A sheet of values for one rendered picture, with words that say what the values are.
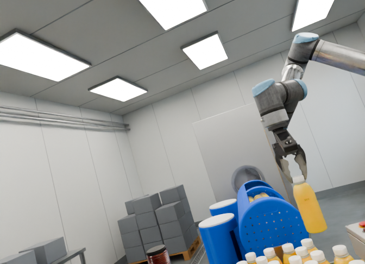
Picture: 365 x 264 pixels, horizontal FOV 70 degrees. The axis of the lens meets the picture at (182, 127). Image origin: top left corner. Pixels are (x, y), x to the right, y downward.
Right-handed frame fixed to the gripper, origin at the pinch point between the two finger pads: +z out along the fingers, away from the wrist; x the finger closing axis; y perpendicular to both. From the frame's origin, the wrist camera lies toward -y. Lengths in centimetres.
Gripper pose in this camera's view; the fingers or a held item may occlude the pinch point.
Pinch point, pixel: (297, 177)
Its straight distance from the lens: 101.7
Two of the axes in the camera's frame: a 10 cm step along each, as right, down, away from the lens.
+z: 2.9, 9.4, -1.6
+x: -9.4, 3.2, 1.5
